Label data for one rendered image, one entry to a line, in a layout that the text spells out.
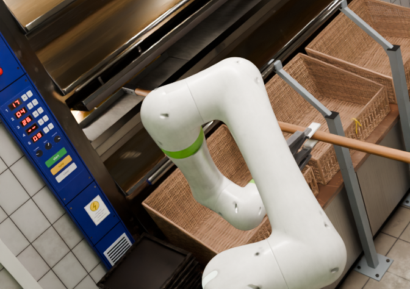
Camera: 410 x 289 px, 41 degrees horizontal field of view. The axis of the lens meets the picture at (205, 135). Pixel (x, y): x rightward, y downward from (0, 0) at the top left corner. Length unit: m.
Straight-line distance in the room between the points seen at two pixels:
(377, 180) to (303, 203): 1.63
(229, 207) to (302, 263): 0.49
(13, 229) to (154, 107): 1.05
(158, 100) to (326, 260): 0.48
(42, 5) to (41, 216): 0.76
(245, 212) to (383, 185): 1.38
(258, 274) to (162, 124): 0.38
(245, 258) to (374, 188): 1.68
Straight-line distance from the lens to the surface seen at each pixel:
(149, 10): 2.21
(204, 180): 1.46
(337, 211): 2.49
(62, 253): 2.25
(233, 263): 1.10
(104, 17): 2.13
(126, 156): 2.28
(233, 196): 1.53
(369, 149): 1.62
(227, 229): 2.42
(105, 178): 2.23
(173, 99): 1.19
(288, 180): 1.12
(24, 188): 2.07
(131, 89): 2.36
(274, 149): 1.14
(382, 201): 2.83
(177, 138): 1.22
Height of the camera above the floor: 2.26
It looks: 34 degrees down
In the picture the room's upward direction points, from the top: 25 degrees counter-clockwise
